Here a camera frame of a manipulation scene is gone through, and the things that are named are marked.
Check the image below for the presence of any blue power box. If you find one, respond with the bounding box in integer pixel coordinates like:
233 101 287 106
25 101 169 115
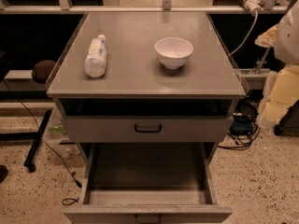
230 116 254 135

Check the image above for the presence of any clear plastic bin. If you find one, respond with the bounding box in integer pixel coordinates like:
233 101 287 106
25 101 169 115
43 107 79 158

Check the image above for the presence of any black floor cable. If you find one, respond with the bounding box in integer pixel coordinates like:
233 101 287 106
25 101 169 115
2 79 83 206

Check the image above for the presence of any black metal bar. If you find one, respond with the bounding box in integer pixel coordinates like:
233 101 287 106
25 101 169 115
23 110 51 173

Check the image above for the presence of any white ceramic bowl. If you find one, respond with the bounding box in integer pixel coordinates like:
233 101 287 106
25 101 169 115
154 37 193 69

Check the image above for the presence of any white power strip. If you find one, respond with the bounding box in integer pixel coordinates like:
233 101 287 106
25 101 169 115
237 0 264 15

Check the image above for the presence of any grey middle drawer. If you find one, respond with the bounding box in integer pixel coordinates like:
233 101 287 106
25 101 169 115
62 116 233 143

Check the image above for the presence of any clear plastic water bottle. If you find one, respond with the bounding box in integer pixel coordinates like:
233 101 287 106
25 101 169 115
84 35 107 77

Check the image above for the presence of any yellow foam padding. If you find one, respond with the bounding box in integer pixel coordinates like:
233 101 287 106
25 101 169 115
256 64 299 129

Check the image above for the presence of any brown round ball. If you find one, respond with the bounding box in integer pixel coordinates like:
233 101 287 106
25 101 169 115
32 60 56 84

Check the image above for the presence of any grey open bottom drawer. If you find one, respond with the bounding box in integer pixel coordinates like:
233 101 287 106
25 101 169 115
64 143 232 224

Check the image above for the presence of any slanted metal rod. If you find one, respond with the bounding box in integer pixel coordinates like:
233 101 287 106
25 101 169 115
251 47 271 75

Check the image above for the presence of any grey metal drawer cabinet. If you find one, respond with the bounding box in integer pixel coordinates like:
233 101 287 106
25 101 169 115
48 12 245 157

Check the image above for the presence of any black cable bundle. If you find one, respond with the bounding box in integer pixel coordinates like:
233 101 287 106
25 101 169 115
217 100 262 151

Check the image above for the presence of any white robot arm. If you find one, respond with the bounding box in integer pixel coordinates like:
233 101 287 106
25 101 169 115
254 0 299 64

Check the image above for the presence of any white power cable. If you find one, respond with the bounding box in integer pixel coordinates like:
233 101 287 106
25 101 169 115
227 10 260 59

